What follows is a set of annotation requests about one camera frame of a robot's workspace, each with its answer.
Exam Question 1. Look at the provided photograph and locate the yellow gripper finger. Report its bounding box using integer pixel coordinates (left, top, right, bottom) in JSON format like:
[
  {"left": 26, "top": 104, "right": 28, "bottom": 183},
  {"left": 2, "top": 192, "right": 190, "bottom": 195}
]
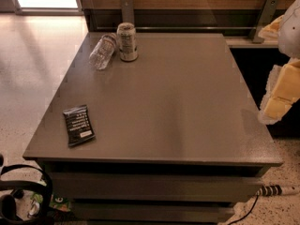
[
  {"left": 258, "top": 16, "right": 283, "bottom": 39},
  {"left": 258, "top": 59, "right": 300, "bottom": 125}
]

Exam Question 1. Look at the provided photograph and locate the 7up soda can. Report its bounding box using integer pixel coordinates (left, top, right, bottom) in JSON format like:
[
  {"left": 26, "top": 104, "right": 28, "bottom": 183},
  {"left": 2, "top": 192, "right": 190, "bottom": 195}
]
[{"left": 117, "top": 22, "right": 138, "bottom": 62}]

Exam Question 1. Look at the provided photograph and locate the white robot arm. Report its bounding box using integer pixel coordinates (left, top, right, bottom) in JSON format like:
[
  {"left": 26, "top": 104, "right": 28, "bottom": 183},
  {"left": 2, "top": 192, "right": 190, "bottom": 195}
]
[{"left": 258, "top": 0, "right": 300, "bottom": 125}]

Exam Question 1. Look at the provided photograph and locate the black rxbar chocolate wrapper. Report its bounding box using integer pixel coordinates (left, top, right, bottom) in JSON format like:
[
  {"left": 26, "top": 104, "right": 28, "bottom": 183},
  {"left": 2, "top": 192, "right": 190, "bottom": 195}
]
[{"left": 63, "top": 105, "right": 95, "bottom": 147}]

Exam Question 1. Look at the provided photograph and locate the grey drawer cabinet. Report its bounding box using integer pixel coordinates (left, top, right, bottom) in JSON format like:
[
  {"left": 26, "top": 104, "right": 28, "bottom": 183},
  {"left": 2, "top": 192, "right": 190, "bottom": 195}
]
[{"left": 24, "top": 34, "right": 282, "bottom": 225}]

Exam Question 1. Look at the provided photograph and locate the clear plastic water bottle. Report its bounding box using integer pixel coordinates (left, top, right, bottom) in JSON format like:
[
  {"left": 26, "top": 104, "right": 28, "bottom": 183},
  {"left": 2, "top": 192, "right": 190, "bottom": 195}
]
[{"left": 89, "top": 33, "right": 117, "bottom": 70}]

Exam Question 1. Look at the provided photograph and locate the green snack bag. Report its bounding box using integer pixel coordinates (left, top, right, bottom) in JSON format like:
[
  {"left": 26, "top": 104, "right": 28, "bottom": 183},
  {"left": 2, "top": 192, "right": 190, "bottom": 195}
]
[{"left": 31, "top": 192, "right": 71, "bottom": 212}]

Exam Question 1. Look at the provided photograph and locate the right metal wall bracket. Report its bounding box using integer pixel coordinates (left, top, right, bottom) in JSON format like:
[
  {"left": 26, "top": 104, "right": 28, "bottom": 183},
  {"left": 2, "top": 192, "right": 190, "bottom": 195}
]
[{"left": 249, "top": 0, "right": 280, "bottom": 44}]

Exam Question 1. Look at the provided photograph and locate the metal wall bracket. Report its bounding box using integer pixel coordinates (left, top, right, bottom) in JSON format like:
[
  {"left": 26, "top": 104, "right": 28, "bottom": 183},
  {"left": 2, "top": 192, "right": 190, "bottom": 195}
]
[
  {"left": 249, "top": 0, "right": 280, "bottom": 44},
  {"left": 120, "top": 0, "right": 134, "bottom": 23}
]

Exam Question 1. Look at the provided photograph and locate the striped handle tool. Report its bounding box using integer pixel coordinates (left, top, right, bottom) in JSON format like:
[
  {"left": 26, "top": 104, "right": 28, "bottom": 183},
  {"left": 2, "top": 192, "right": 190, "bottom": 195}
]
[{"left": 257, "top": 185, "right": 300, "bottom": 197}]

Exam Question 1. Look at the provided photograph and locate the black floor cable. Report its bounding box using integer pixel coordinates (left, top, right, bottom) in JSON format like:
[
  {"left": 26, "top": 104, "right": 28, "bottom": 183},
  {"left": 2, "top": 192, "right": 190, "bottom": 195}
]
[{"left": 225, "top": 194, "right": 261, "bottom": 225}]

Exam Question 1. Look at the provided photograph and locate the left metal wall bracket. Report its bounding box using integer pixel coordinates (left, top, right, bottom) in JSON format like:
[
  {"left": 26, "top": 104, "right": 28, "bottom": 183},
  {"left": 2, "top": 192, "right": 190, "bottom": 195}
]
[{"left": 120, "top": 0, "right": 134, "bottom": 23}]

